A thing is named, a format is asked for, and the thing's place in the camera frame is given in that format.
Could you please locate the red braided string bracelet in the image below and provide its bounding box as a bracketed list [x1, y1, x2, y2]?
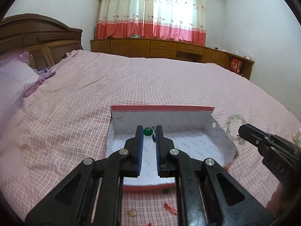
[142, 203, 179, 226]

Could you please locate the green bead earring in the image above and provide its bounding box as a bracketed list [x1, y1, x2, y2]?
[143, 125, 156, 143]

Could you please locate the purple floral pillow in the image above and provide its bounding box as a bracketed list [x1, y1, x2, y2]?
[1, 51, 56, 133]

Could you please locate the dark wooden headboard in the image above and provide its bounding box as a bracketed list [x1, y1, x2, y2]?
[1, 13, 83, 70]

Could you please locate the pink cardboard box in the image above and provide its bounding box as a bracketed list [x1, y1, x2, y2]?
[105, 106, 238, 192]

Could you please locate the pink white curtain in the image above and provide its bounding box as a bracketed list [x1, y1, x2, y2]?
[95, 0, 206, 46]

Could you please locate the long wooden cabinet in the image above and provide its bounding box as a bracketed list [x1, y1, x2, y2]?
[90, 38, 254, 80]

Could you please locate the small gold charm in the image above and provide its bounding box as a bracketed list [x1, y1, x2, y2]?
[127, 209, 137, 217]

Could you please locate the right hand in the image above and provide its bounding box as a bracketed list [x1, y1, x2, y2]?
[266, 183, 296, 218]

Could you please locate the pink checkered bedspread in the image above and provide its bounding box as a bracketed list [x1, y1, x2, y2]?
[1, 50, 300, 219]

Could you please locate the red gift bag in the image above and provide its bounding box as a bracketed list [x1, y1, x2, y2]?
[230, 58, 242, 74]

